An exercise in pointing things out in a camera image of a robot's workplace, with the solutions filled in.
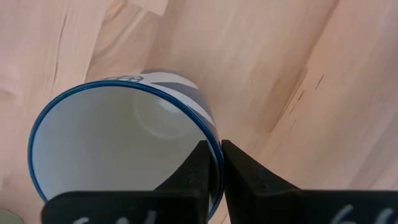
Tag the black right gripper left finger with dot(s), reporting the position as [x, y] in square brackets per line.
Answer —
[140, 208]

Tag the green mug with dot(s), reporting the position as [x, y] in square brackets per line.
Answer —
[7, 219]

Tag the white mug blue pattern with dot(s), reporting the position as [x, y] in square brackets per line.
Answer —
[109, 140]

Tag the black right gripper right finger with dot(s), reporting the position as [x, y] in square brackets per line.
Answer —
[295, 208]

